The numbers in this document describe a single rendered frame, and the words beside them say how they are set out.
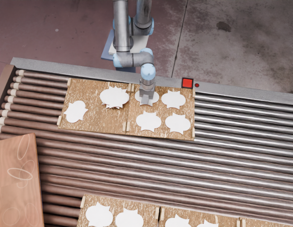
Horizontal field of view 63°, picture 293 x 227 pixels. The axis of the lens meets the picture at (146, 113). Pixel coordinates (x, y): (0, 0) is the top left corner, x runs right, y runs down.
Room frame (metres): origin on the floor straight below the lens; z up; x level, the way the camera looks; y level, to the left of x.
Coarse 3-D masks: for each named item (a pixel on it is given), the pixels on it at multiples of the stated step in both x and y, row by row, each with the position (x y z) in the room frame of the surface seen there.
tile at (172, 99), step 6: (168, 90) 0.76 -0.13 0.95; (162, 96) 0.71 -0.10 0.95; (168, 96) 0.71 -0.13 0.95; (174, 96) 0.71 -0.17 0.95; (180, 96) 0.72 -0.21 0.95; (162, 102) 0.67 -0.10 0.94; (168, 102) 0.67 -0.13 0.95; (174, 102) 0.67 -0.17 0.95; (180, 102) 0.68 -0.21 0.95; (168, 108) 0.63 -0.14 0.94
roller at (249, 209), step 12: (48, 180) 0.16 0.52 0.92; (60, 180) 0.16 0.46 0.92; (72, 180) 0.17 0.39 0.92; (120, 192) 0.12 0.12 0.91; (132, 192) 0.12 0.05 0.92; (144, 192) 0.12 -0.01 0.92; (156, 192) 0.13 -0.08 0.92; (204, 204) 0.08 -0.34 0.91; (216, 204) 0.08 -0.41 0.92; (228, 204) 0.09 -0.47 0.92; (240, 204) 0.09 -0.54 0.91; (276, 216) 0.04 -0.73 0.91; (288, 216) 0.04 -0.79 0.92
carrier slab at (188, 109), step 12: (132, 96) 0.70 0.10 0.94; (132, 108) 0.62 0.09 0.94; (144, 108) 0.63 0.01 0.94; (156, 108) 0.63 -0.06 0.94; (180, 108) 0.64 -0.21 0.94; (192, 108) 0.64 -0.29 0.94; (132, 120) 0.54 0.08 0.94; (192, 120) 0.56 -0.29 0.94; (132, 132) 0.46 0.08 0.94; (144, 132) 0.47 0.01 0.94; (156, 132) 0.47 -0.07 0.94; (168, 132) 0.47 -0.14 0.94
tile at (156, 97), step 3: (138, 93) 0.72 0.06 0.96; (156, 93) 0.73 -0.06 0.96; (135, 96) 0.69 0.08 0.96; (138, 96) 0.70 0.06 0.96; (153, 96) 0.70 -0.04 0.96; (156, 96) 0.70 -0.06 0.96; (138, 99) 0.68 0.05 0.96; (141, 99) 0.68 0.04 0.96; (150, 99) 0.68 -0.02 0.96; (153, 99) 0.68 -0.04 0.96; (156, 99) 0.68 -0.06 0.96; (150, 102) 0.66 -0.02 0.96; (153, 102) 0.66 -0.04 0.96; (150, 105) 0.64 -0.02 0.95
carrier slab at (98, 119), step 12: (72, 84) 0.77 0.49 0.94; (84, 84) 0.77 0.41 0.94; (96, 84) 0.78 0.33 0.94; (108, 84) 0.78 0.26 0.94; (120, 84) 0.79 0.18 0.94; (72, 96) 0.68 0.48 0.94; (84, 96) 0.68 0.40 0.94; (96, 96) 0.69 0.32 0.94; (96, 108) 0.61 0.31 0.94; (108, 108) 0.61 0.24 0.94; (120, 108) 0.62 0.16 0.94; (84, 120) 0.52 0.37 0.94; (96, 120) 0.53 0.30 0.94; (108, 120) 0.53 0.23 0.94; (120, 120) 0.54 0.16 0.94; (108, 132) 0.45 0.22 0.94; (120, 132) 0.46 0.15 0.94
